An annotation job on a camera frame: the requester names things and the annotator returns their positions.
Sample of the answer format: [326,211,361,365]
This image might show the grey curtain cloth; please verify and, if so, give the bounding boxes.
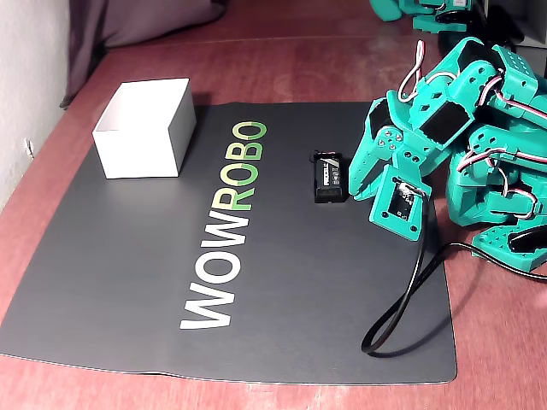
[59,0,232,110]

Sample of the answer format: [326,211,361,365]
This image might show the white cardboard box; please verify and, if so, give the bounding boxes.
[91,77,197,179]

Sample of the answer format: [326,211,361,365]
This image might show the small black battery pack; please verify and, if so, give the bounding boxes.
[309,149,348,205]

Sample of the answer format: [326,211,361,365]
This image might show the black WOWROBO printed mat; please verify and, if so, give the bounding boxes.
[0,101,458,384]

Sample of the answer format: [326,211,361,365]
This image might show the black camera cable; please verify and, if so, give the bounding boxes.
[361,181,547,358]

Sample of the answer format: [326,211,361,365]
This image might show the black table clamp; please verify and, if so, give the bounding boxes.
[508,228,547,254]

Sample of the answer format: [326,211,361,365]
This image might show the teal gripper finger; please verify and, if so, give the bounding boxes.
[361,127,406,202]
[347,126,379,202]

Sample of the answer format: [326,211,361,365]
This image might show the teal framed wrist camera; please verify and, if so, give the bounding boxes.
[368,164,432,243]

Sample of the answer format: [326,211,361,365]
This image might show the teal robot base plate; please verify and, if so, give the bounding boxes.
[471,225,547,274]

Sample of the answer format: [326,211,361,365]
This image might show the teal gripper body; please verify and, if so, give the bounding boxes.
[367,90,442,190]

